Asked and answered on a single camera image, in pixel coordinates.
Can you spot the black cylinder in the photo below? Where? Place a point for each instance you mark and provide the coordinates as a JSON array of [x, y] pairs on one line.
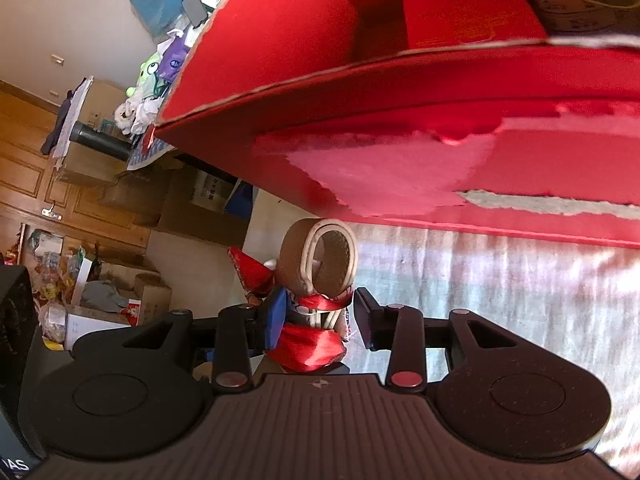
[[100, 141]]

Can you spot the small red box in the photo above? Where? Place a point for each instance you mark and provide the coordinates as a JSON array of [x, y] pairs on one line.
[[465, 10]]

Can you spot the tall cardboard box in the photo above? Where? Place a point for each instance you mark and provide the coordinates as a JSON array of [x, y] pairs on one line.
[[85, 167]]

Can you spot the blue flat object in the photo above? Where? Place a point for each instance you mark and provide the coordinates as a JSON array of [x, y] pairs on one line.
[[239, 200]]

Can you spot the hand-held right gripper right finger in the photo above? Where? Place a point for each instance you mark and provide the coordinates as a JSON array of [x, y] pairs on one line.
[[362, 320]]

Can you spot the dark hanging garment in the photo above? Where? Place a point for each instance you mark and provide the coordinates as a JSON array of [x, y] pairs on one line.
[[57, 125]]

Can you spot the dark phone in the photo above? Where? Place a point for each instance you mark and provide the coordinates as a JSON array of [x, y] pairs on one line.
[[195, 7]]

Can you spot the purple white plush toy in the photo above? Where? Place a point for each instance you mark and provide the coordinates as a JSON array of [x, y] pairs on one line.
[[172, 60]]

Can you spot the small open cardboard box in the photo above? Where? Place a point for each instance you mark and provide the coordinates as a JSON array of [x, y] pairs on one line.
[[152, 297]]

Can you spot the large red cardboard box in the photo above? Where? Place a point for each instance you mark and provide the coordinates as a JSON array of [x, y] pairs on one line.
[[400, 160]]

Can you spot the light crinkled printed blanket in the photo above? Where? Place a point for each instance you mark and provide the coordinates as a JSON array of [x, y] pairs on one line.
[[500, 300]]

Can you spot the grey cloth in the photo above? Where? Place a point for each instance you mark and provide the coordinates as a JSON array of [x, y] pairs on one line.
[[102, 295]]

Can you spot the pile of colourful clutter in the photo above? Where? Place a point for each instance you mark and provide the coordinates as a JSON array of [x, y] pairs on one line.
[[55, 280]]

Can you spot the white wall outlet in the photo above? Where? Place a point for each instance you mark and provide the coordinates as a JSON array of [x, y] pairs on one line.
[[57, 60]]

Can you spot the large brown cardboard box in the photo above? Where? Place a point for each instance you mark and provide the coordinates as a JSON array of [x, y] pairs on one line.
[[190, 215]]

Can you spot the green plush toy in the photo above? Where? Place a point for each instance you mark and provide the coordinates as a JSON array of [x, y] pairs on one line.
[[149, 72]]

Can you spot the wooden wardrobe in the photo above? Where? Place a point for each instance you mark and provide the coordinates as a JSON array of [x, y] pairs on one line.
[[30, 175]]

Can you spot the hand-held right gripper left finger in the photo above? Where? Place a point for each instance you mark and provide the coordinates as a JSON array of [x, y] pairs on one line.
[[272, 320]]

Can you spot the blue white patterned cloth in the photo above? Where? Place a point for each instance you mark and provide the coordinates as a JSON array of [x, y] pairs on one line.
[[150, 152]]

